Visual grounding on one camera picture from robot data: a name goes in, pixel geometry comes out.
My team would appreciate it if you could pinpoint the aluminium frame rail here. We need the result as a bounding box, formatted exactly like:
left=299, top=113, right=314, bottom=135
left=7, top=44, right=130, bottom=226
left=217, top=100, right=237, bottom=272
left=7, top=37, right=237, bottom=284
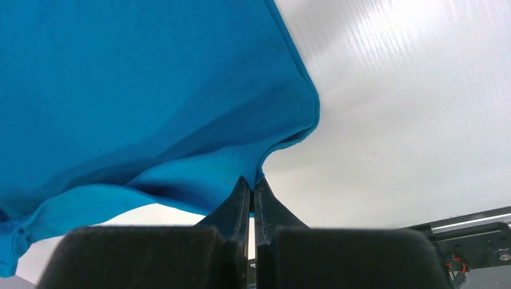
left=430, top=207, right=510, bottom=234

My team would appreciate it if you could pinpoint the blue t shirt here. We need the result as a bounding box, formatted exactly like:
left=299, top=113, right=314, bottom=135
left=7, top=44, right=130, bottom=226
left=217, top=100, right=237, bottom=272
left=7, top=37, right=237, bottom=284
left=1, top=1, right=319, bottom=278

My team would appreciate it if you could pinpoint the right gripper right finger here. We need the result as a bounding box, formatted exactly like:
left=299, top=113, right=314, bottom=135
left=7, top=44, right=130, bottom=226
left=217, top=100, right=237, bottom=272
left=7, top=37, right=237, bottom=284
left=254, top=179, right=452, bottom=288

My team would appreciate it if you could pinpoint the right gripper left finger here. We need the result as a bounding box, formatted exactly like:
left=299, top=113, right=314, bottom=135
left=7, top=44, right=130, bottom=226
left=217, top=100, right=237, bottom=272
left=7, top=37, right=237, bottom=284
left=38, top=178, right=251, bottom=288

